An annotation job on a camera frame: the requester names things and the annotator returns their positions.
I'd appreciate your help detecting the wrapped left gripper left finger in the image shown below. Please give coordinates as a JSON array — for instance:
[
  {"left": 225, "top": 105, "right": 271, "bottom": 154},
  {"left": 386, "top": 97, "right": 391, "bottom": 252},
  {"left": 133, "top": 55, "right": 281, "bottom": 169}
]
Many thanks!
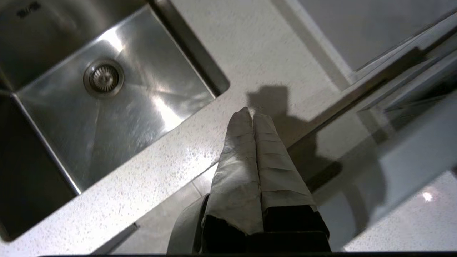
[{"left": 201, "top": 106, "right": 265, "bottom": 254}]

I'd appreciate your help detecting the stainless steel sink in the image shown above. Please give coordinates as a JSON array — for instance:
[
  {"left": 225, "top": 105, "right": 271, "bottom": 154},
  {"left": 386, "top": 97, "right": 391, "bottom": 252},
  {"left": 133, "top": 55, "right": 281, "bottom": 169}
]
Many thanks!
[{"left": 0, "top": 0, "right": 231, "bottom": 243}]

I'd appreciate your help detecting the wrapped left gripper right finger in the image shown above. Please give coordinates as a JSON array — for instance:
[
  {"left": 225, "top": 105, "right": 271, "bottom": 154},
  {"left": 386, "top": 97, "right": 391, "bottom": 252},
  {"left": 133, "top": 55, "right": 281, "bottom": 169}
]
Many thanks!
[{"left": 252, "top": 112, "right": 331, "bottom": 254}]

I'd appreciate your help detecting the round sink drain strainer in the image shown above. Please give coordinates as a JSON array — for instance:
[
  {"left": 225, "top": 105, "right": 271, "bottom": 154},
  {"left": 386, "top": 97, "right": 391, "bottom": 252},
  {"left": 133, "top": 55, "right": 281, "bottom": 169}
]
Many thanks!
[{"left": 83, "top": 59, "right": 125, "bottom": 98}]

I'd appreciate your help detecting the glass microwave door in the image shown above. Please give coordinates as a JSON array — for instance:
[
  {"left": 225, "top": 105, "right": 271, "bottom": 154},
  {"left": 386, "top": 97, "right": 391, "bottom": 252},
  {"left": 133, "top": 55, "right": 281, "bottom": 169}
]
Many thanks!
[{"left": 287, "top": 11, "right": 457, "bottom": 250}]

